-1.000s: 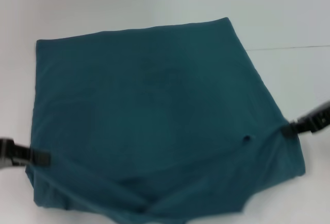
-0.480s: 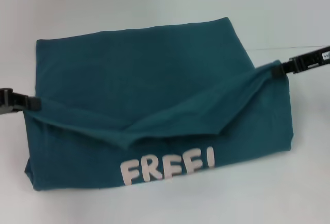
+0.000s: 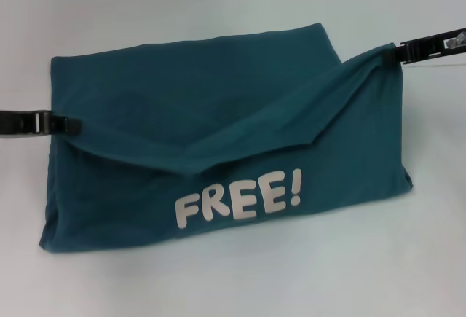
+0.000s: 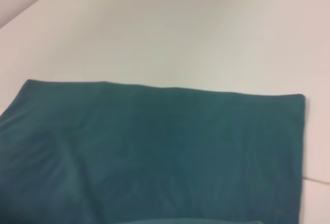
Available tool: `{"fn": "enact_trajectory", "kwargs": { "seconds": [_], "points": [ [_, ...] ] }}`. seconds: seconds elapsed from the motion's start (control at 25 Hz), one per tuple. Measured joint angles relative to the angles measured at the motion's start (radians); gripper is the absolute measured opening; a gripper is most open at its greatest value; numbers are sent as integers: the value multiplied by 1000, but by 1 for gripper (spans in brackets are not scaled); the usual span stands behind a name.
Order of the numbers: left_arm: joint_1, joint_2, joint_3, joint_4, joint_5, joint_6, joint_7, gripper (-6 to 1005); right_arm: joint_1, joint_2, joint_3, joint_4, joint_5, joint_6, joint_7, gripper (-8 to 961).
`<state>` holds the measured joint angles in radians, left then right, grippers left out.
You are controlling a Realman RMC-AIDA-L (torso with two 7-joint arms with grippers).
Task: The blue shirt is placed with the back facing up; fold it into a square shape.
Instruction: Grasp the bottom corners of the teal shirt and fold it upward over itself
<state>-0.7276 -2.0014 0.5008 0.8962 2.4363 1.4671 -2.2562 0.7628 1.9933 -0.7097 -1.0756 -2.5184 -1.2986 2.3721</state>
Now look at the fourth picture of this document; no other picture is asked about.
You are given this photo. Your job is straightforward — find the teal blue shirt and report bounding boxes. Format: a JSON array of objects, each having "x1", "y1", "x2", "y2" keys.
[{"x1": 0, "y1": 79, "x2": 306, "y2": 224}]

